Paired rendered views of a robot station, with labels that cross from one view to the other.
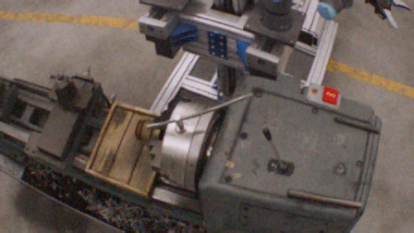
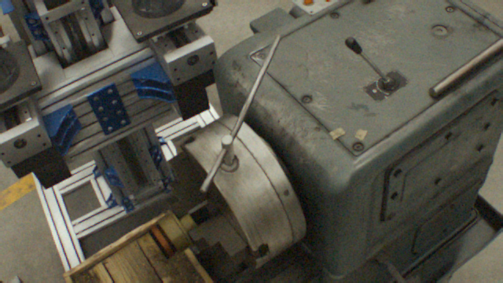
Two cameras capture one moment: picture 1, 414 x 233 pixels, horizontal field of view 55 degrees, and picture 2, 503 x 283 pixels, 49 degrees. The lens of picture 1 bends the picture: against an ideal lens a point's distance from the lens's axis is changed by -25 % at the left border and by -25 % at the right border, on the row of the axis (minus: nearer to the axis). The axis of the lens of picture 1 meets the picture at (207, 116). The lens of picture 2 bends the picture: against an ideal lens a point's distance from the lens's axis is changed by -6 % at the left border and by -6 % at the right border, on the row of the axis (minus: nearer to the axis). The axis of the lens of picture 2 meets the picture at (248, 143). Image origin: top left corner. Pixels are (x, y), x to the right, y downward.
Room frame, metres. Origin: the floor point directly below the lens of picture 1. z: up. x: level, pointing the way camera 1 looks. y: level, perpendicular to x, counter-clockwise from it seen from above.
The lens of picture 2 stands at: (0.39, 0.56, 2.12)
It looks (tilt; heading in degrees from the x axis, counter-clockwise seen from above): 51 degrees down; 311
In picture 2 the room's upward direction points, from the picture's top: 12 degrees counter-clockwise
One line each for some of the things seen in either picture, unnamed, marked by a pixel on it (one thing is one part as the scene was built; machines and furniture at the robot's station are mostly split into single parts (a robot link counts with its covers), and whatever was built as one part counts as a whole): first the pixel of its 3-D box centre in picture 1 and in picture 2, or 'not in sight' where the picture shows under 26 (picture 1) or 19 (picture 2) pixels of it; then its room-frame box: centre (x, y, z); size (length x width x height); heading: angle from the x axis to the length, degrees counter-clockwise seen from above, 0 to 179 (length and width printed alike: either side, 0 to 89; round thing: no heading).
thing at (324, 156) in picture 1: (299, 169); (371, 104); (0.74, -0.31, 1.06); 0.59 x 0.48 x 0.39; 66
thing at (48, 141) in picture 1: (65, 114); not in sight; (1.16, 0.63, 0.95); 0.43 x 0.17 x 0.05; 156
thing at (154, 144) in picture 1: (160, 158); (227, 241); (0.84, 0.17, 1.09); 0.12 x 0.11 x 0.05; 156
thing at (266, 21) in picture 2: (287, 86); (274, 27); (0.98, -0.28, 1.24); 0.09 x 0.08 x 0.03; 66
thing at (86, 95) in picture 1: (73, 99); not in sight; (1.21, 0.57, 0.99); 0.20 x 0.10 x 0.05; 66
